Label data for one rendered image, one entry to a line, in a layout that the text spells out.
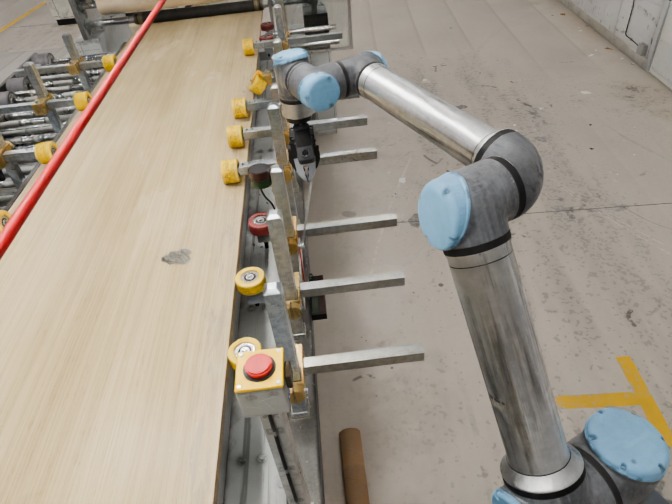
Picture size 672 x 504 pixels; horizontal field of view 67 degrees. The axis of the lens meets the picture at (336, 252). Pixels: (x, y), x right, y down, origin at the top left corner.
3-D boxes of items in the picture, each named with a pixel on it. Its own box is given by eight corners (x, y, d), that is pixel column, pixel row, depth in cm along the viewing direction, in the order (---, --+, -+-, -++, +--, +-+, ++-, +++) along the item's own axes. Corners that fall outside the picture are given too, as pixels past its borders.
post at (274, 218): (306, 338, 151) (280, 206, 120) (306, 348, 148) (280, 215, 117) (294, 340, 151) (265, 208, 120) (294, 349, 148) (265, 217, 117)
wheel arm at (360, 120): (366, 121, 193) (366, 112, 191) (367, 125, 191) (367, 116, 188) (235, 137, 193) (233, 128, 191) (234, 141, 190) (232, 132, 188)
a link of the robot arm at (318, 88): (347, 68, 120) (323, 53, 128) (303, 81, 116) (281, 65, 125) (350, 105, 126) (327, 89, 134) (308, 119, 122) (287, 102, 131)
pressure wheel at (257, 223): (279, 238, 165) (273, 209, 158) (279, 253, 159) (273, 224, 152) (255, 240, 165) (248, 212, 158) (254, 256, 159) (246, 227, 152)
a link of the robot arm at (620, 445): (663, 491, 105) (695, 448, 94) (605, 536, 100) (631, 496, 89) (601, 433, 116) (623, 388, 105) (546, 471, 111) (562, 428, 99)
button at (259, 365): (273, 358, 76) (272, 350, 75) (273, 380, 73) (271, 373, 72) (247, 361, 76) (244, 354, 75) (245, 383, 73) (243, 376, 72)
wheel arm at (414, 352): (421, 352, 126) (421, 341, 123) (424, 363, 123) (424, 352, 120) (245, 373, 125) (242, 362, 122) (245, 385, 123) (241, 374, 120)
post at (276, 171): (304, 286, 171) (282, 162, 140) (304, 293, 169) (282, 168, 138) (293, 287, 171) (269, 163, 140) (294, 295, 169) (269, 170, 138)
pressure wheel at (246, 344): (253, 360, 128) (244, 330, 121) (276, 374, 124) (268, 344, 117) (230, 382, 124) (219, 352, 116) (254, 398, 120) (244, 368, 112)
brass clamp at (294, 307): (303, 284, 146) (300, 271, 143) (304, 319, 136) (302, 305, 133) (281, 286, 146) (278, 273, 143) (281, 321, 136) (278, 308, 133)
